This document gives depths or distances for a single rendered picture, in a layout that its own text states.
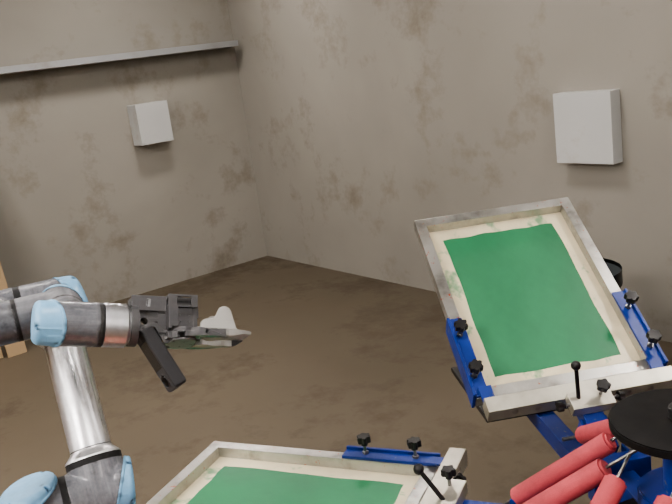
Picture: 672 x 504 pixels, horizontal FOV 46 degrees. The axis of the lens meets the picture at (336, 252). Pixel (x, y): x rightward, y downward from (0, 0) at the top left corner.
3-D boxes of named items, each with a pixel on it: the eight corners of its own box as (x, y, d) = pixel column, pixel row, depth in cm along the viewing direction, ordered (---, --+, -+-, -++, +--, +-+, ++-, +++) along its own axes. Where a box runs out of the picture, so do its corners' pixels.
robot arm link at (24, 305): (12, 291, 143) (15, 305, 133) (76, 277, 147) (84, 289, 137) (21, 332, 145) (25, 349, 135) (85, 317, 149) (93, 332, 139)
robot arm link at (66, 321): (32, 292, 134) (36, 304, 126) (100, 296, 138) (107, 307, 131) (28, 338, 135) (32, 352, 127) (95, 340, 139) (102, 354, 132)
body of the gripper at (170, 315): (202, 294, 140) (132, 291, 135) (203, 342, 137) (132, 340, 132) (190, 306, 147) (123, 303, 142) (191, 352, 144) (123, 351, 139)
